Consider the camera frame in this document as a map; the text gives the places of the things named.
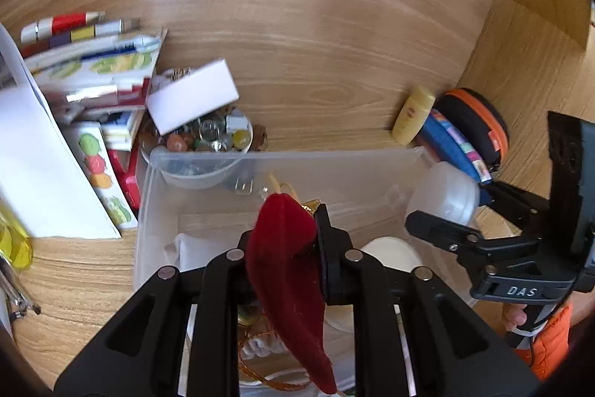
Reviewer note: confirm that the stack of booklets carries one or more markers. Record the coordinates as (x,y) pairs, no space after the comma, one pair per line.
(104,80)

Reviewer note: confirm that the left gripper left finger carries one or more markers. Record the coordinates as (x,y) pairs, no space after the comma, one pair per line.
(139,350)

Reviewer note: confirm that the white paper notepad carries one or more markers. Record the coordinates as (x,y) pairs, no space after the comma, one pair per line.
(40,179)

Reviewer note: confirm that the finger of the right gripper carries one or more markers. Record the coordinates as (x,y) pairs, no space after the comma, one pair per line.
(522,208)
(444,234)

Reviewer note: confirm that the red velvet pouch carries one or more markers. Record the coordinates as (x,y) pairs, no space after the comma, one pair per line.
(284,274)

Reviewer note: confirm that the right hand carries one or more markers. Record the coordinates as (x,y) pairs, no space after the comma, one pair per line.
(513,315)

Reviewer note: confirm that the red striped pen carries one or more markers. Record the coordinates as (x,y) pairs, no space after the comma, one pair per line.
(47,27)

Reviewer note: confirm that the clear plastic storage bin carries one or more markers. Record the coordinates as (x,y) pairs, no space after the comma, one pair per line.
(197,205)

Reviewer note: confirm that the black orange zip case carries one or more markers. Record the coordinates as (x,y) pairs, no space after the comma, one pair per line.
(479,122)

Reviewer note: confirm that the black pens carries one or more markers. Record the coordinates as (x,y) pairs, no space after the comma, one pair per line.
(20,302)

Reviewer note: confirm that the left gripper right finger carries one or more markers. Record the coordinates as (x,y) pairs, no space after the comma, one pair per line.
(413,335)

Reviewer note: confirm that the blue patchwork pencil pouch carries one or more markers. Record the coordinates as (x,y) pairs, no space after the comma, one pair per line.
(450,145)

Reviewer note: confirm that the yellow-green spray bottle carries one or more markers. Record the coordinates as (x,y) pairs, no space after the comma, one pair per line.
(15,243)

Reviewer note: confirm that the white small box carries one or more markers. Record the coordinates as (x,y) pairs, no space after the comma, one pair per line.
(173,103)

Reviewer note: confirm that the small yellow lotion bottle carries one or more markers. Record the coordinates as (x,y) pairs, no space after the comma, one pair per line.
(415,110)

